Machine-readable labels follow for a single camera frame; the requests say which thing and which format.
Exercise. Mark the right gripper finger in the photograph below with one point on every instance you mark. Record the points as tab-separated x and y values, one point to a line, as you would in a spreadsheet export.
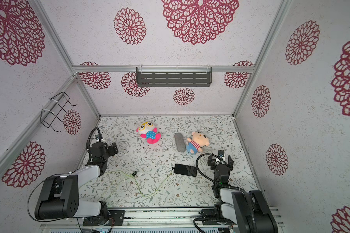
230	163
211	161

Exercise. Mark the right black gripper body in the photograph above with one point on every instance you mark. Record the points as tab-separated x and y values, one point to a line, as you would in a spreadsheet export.
220	162

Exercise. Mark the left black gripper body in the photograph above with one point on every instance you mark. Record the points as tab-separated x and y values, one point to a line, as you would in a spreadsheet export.
106	157

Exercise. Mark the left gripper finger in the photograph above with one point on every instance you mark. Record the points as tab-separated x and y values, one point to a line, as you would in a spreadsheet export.
111	151
115	148

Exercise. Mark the black smartphone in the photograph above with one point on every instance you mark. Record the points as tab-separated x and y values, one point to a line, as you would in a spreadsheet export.
185	170

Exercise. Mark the green wired earphones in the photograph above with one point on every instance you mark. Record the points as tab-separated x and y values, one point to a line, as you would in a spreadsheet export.
119	188

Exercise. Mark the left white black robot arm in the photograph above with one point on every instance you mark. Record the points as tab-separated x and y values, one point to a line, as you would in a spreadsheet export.
59	195

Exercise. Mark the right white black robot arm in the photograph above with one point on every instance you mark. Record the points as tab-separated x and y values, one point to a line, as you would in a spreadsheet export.
247	209

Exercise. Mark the pig plush toy blue pants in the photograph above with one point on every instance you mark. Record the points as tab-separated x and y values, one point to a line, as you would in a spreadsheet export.
196	143

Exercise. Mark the pink owl plush toy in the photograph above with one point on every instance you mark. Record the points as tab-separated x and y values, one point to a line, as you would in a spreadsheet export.
149	132

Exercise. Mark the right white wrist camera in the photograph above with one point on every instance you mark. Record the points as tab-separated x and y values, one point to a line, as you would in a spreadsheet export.
221	156

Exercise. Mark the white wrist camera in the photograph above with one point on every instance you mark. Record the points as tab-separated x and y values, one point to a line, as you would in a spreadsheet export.
99	138
221	156

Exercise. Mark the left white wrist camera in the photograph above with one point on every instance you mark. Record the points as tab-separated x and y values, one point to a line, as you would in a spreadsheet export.
99	138

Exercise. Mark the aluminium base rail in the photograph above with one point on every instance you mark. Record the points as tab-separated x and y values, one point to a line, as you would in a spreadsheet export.
166	217

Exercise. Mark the black wire wall rack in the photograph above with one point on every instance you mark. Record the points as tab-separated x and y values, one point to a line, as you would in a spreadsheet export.
49	116

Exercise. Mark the dark grey wall shelf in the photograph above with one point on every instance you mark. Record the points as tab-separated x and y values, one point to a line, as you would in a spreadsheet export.
177	77

